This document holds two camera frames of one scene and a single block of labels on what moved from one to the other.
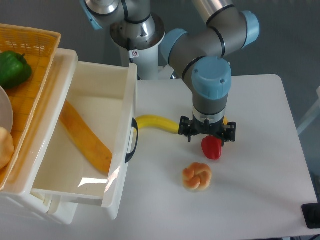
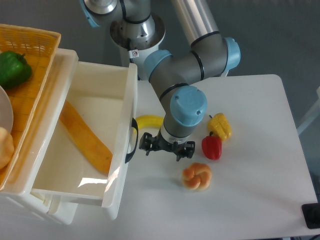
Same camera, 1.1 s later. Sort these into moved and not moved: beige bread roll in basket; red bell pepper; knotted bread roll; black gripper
Moved: black gripper
Not moved: knotted bread roll; beige bread roll in basket; red bell pepper
